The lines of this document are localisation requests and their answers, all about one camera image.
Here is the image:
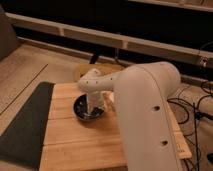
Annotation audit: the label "dark grey floor mat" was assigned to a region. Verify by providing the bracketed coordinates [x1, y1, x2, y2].
[0, 82, 54, 169]

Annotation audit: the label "black table leg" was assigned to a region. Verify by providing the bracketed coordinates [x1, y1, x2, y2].
[89, 52, 100, 64]

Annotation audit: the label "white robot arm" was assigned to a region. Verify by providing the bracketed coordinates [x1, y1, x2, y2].
[78, 62, 183, 171]

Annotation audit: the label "white metal shelf frame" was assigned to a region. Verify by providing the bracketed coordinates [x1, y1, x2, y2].
[6, 13, 213, 68]

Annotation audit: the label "black floor cables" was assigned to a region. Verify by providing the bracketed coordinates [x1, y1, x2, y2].
[166, 79, 213, 171]

